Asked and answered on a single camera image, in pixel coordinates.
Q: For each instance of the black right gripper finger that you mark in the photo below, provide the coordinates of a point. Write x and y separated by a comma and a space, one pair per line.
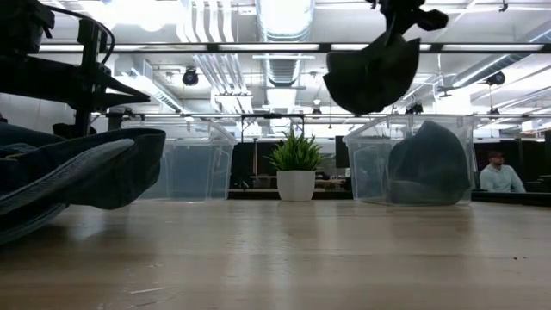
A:
396, 21
432, 19

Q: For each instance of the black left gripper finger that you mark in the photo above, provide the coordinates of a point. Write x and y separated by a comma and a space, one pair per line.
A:
112, 103
116, 88

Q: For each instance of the blue denim cap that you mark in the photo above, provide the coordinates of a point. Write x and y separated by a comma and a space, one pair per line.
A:
370, 77
86, 172
430, 172

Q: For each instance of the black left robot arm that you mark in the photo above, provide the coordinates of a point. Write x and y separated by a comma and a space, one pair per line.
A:
21, 26

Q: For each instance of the black ceiling spotlight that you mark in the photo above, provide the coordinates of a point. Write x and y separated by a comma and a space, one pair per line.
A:
190, 77
496, 78

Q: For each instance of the clear plastic bin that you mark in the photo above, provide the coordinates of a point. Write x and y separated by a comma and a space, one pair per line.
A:
366, 172
193, 168

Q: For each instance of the dark computer monitor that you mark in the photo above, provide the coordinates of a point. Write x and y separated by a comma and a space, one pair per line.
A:
342, 150

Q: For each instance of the person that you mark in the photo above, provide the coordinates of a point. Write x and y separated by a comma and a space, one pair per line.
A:
499, 178

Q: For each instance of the green plant in white pot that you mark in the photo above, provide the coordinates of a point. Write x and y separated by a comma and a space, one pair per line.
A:
295, 185

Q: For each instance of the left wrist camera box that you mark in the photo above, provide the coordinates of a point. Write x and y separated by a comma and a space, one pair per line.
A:
89, 43

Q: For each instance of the black overhead frame bar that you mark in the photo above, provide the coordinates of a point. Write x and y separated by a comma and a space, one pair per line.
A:
326, 47

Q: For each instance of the silver ceiling duct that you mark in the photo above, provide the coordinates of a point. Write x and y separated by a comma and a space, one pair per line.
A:
284, 21

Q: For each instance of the black table edge rail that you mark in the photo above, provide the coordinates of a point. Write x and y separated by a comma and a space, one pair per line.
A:
508, 199

